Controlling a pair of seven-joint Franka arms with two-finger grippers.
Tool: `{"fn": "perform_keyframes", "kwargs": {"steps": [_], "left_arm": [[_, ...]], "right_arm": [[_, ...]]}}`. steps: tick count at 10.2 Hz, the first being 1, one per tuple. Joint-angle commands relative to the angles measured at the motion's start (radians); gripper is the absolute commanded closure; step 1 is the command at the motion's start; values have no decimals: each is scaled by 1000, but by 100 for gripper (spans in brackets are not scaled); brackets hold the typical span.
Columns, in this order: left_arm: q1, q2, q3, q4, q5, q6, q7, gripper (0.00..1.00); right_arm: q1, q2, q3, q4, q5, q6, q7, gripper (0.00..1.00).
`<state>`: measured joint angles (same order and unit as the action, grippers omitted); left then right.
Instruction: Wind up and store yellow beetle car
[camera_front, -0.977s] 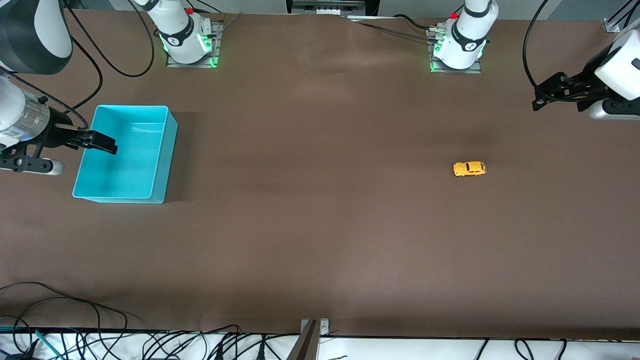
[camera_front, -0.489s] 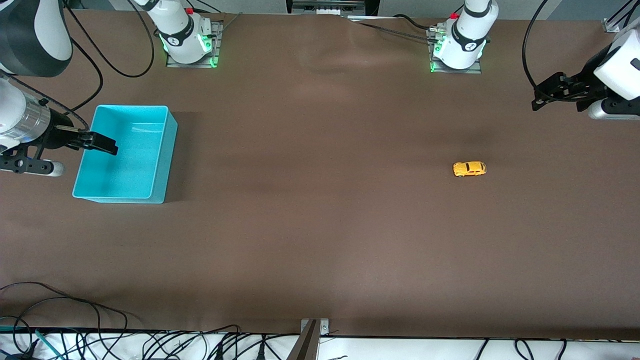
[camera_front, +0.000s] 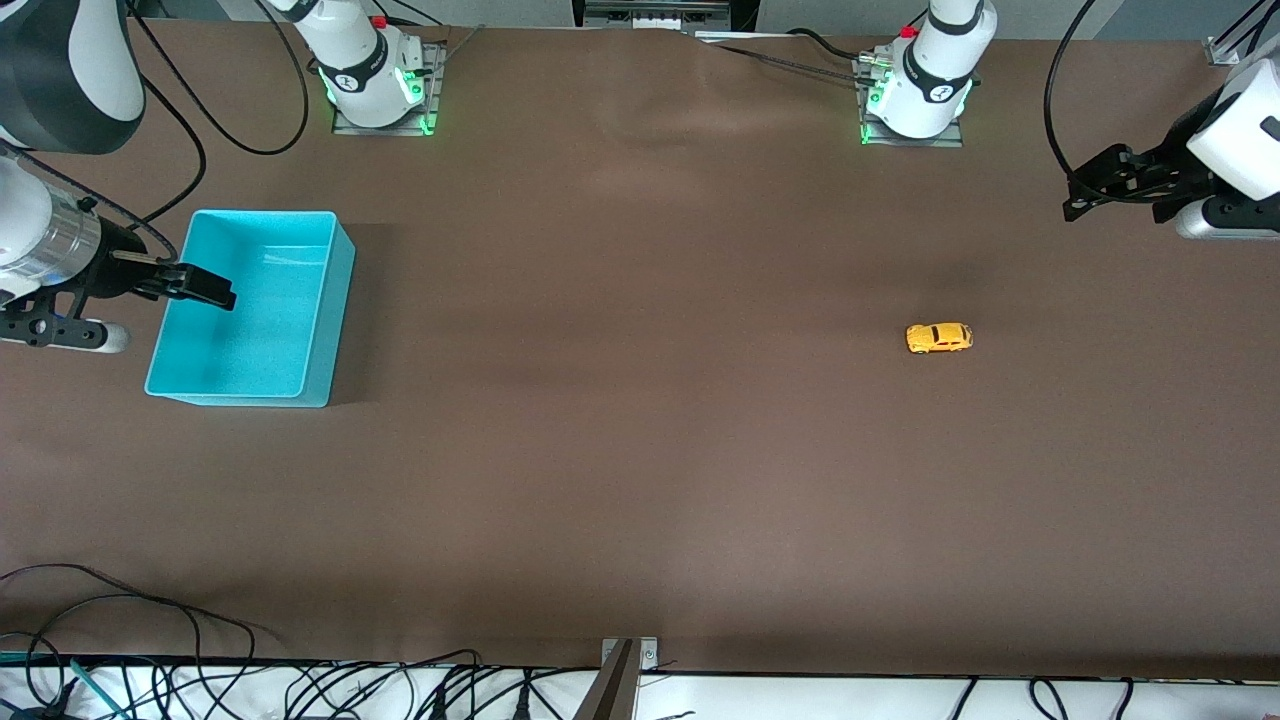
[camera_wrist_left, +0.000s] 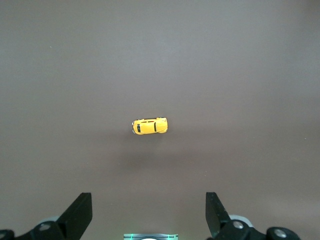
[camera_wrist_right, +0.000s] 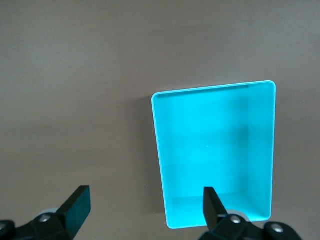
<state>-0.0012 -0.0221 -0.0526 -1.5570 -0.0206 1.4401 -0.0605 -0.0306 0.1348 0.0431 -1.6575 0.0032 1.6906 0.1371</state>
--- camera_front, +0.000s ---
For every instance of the black power plug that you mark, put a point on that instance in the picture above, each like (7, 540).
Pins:
(437, 705)
(522, 703)

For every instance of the yellow beetle toy car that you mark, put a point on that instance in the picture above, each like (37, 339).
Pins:
(940, 338)

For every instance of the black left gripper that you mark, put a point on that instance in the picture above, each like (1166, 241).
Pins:
(1166, 164)

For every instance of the aluminium frame profile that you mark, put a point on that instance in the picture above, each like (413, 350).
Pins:
(1215, 48)

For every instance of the brown table cover sheet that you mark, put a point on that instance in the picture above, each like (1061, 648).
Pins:
(640, 400)

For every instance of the grey metal power strip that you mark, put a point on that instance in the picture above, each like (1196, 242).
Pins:
(650, 15)

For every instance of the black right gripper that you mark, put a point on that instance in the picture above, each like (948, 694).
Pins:
(118, 268)

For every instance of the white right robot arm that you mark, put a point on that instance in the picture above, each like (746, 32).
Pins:
(360, 70)

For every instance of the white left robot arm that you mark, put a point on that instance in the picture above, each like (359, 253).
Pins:
(930, 90)

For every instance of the white table edge ledge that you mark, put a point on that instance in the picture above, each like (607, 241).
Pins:
(800, 700)

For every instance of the grey metal bracket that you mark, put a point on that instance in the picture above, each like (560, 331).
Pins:
(620, 690)

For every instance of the turquoise plastic bin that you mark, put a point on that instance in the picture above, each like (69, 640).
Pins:
(250, 340)

